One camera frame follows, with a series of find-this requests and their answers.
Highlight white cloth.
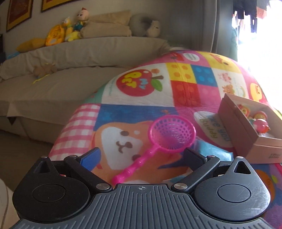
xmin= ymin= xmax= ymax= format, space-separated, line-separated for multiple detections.
xmin=0 ymin=178 xmax=21 ymax=229

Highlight doll in green clothes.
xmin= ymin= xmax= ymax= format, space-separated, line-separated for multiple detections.
xmin=73 ymin=7 xmax=91 ymax=32

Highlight pink pig toy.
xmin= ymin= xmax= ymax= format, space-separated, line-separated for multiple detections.
xmin=253 ymin=119 xmax=271 ymax=134

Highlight yellow orange plush toy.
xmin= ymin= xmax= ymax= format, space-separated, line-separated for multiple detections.
xmin=16 ymin=38 xmax=48 ymax=53

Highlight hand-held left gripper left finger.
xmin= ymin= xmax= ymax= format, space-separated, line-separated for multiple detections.
xmin=36 ymin=147 xmax=113 ymax=193

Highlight large framed picture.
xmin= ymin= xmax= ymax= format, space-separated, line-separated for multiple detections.
xmin=6 ymin=0 xmax=33 ymax=32

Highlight small brown plush toy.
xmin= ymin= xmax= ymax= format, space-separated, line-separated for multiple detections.
xmin=33 ymin=63 xmax=58 ymax=79

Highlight folded beige pillows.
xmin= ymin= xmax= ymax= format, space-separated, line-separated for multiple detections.
xmin=80 ymin=10 xmax=133 ymax=39

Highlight white plush toy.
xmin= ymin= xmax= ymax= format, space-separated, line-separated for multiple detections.
xmin=146 ymin=20 xmax=162 ymax=38

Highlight yellow string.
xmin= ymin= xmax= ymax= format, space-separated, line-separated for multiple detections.
xmin=33 ymin=74 xmax=50 ymax=84

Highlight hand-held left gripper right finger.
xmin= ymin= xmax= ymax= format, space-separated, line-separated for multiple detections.
xmin=171 ymin=148 xmax=254 ymax=194

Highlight orange toy ball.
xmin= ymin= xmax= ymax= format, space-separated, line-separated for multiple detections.
xmin=253 ymin=110 xmax=268 ymax=120

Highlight cardboard box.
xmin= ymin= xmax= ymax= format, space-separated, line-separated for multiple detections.
xmin=218 ymin=93 xmax=282 ymax=164

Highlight hanging dark clothes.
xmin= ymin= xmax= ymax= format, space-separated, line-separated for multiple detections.
xmin=232 ymin=0 xmax=272 ymax=34

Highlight grey neck pillow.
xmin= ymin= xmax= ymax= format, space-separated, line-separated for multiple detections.
xmin=129 ymin=13 xmax=159 ymax=37

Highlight beige covered sofa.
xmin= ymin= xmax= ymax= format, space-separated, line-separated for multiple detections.
xmin=0 ymin=9 xmax=218 ymax=141

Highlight pink toy sieve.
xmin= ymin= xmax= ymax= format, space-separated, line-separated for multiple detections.
xmin=111 ymin=115 xmax=197 ymax=186

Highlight yellow duck plush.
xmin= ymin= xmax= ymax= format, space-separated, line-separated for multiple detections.
xmin=62 ymin=17 xmax=81 ymax=42

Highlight colourful printed play mat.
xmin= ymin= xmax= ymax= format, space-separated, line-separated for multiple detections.
xmin=48 ymin=50 xmax=282 ymax=212

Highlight yellow plush backpack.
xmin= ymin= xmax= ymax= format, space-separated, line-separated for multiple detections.
xmin=45 ymin=25 xmax=66 ymax=47

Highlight red green round toy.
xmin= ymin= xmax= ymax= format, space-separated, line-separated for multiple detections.
xmin=237 ymin=103 xmax=252 ymax=118

